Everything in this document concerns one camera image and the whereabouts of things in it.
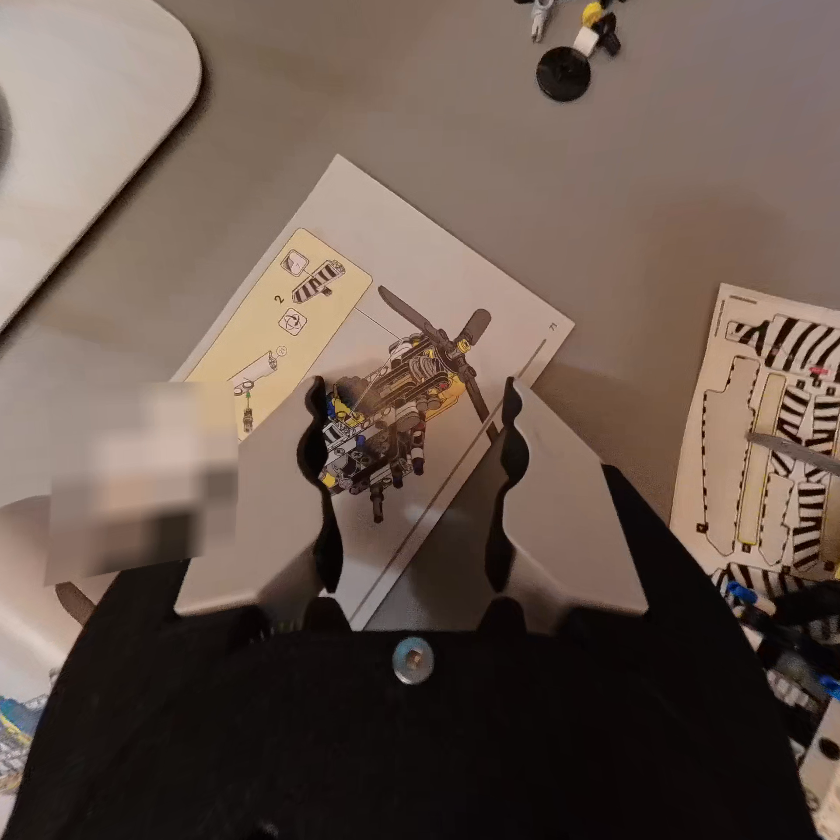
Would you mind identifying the small cluster of lego parts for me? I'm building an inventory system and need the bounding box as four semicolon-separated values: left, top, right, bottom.
515;0;622;102

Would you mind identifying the zebra striped lego helicopter model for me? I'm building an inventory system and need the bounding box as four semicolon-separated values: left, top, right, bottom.
721;430;840;840

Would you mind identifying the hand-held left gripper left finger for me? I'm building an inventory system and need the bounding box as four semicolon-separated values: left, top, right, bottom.
174;375;345;630

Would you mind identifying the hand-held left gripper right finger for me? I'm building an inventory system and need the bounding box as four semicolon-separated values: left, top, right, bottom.
484;376;651;635

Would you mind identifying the lego instruction booklet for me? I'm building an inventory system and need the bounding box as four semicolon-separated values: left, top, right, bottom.
0;154;576;798

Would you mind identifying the zebra sticker sheet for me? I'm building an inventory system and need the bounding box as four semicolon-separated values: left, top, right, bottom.
669;282;840;595

